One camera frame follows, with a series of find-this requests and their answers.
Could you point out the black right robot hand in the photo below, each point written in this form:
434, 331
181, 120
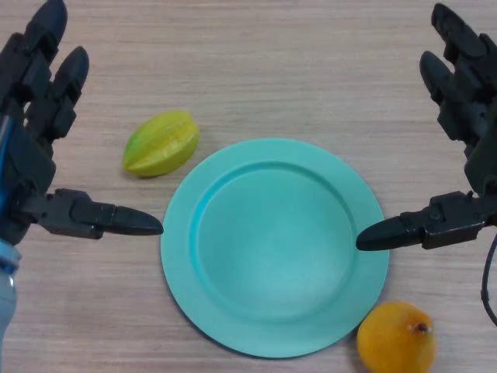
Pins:
470, 101

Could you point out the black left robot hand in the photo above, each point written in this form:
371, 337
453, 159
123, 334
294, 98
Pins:
27, 163

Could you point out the yellow green starfruit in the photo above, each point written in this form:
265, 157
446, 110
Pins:
163, 143

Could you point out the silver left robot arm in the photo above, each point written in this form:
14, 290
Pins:
7, 287

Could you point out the teal green round plate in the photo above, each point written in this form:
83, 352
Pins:
272, 248

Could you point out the orange round fruit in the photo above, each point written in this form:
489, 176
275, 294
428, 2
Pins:
392, 342

